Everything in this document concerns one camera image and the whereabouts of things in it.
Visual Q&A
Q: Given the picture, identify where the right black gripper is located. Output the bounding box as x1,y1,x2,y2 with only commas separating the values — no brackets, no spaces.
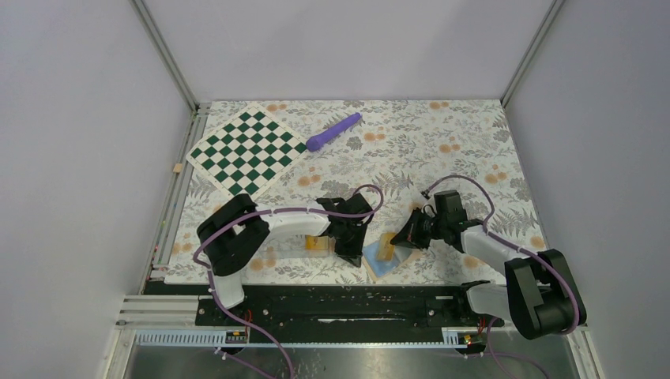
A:
390,207,447,250

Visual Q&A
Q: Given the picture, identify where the yellow credit card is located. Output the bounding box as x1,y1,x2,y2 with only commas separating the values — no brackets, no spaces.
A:
375,233,396,261

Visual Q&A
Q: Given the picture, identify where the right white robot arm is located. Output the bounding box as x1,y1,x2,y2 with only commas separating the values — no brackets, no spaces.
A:
390,190,587,340

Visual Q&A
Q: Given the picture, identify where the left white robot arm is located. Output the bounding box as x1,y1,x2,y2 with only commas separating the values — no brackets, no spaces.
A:
194,193,374,325

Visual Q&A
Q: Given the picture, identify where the floral tablecloth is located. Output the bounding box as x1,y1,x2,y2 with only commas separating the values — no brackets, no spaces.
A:
164,99,547,285

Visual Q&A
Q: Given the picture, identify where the green white chessboard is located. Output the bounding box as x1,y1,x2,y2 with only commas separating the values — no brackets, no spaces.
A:
186,103,307,200

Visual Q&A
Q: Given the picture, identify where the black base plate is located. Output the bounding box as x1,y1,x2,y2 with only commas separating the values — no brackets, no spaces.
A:
230,285,491,344

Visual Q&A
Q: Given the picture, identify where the purple cylindrical handle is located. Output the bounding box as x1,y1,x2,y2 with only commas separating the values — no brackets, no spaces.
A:
306,112,363,152

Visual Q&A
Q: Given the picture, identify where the white slotted cable duct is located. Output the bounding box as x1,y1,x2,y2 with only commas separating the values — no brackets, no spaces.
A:
136,328,487,350

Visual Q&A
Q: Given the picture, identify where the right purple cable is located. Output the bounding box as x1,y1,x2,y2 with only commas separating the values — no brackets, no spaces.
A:
423,174,582,379

